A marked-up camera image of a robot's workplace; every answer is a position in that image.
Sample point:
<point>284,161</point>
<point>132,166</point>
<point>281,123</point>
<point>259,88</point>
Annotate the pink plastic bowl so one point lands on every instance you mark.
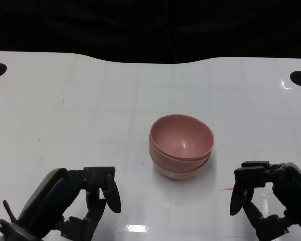
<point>180,163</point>
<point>180,175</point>
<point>180,138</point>

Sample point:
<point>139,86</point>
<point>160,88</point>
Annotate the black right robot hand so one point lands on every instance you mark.
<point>291,185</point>

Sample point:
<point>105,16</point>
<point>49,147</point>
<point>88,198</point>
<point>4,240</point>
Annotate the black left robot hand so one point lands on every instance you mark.
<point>52,198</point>

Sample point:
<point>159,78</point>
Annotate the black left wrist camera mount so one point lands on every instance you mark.
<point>17,231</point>

